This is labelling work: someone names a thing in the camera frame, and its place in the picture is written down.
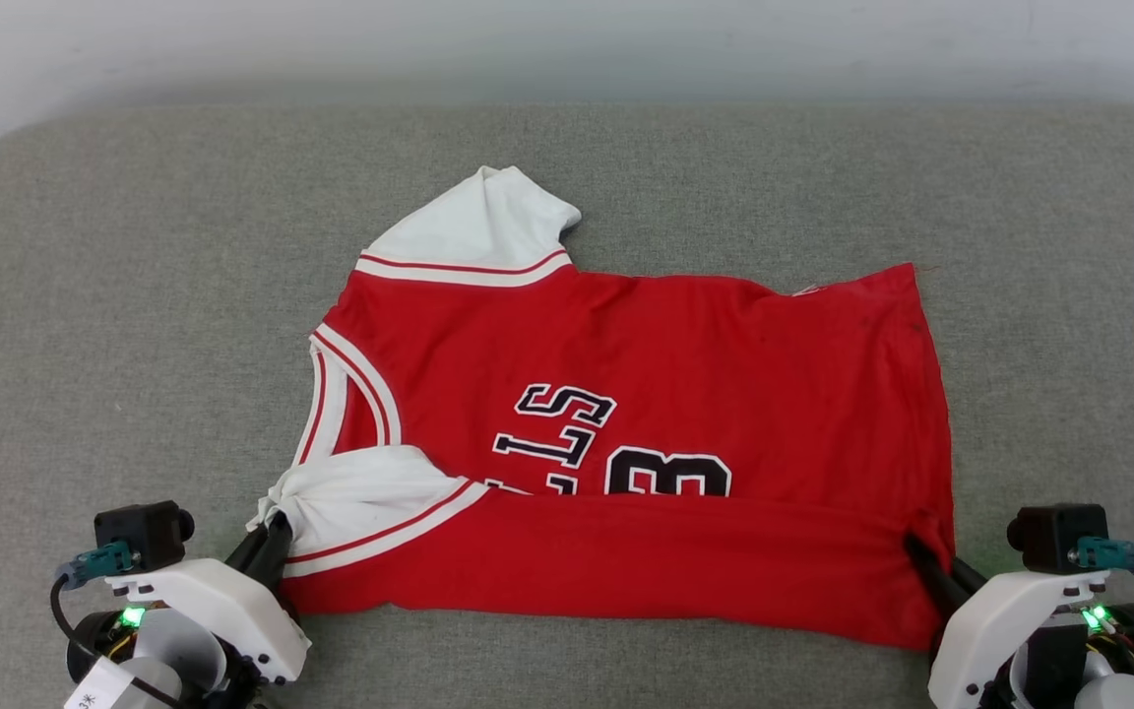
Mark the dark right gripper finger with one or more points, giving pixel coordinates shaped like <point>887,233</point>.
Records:
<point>929,581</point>
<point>969,573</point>

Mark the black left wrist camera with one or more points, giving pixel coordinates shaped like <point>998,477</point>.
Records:
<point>146,532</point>

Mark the teal left camera connector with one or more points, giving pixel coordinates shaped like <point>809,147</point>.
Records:
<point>94,563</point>

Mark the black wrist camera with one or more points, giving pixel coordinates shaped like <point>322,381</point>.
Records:
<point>1054,537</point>
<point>146,532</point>

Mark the teal right camera connector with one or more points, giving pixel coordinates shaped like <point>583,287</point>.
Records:
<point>1113,556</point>

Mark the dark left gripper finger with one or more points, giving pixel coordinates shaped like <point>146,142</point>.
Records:
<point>244,556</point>
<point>276,551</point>

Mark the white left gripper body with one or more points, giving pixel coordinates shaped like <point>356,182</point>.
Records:
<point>222,611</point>

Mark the teal camera connector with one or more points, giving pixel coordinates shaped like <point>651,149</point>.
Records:
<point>1113,556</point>
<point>94,563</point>

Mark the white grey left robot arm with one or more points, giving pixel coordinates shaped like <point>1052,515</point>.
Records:
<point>158,660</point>

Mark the red basketball jersey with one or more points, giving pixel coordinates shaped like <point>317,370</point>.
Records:
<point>646,443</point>

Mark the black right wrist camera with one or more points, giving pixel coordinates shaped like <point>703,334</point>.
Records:
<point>1054,537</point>

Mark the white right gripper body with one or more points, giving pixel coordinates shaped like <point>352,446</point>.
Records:
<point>1000,620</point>

